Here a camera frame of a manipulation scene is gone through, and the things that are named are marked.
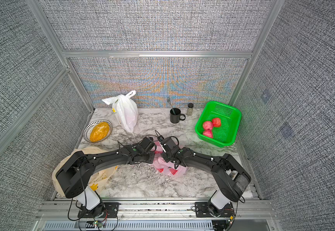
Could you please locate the beige plastic bag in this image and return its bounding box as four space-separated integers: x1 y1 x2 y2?
51 146 118 197

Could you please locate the pink plastic bag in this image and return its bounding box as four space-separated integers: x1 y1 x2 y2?
152 141 188 177

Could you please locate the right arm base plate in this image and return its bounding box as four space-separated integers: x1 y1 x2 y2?
194 202 235 218

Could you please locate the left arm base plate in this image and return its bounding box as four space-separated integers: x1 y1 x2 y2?
78 202 119 218

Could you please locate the green plastic basket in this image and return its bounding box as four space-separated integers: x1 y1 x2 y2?
195 101 242 148

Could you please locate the metal spoon in mug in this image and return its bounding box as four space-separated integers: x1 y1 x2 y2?
167 96 173 108

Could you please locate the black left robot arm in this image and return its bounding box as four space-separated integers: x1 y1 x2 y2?
55 137 156 210

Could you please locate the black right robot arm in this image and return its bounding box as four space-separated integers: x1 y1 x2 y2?
157 136 251 217

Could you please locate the black mug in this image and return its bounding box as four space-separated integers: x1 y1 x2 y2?
170 108 186 124

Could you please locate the white plastic bag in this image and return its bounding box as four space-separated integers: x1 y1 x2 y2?
102 90 139 133

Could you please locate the aluminium front rail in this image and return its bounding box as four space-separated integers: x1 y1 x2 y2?
35 198 279 220

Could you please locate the pink red apple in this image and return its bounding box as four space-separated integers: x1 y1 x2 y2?
203 130 213 138

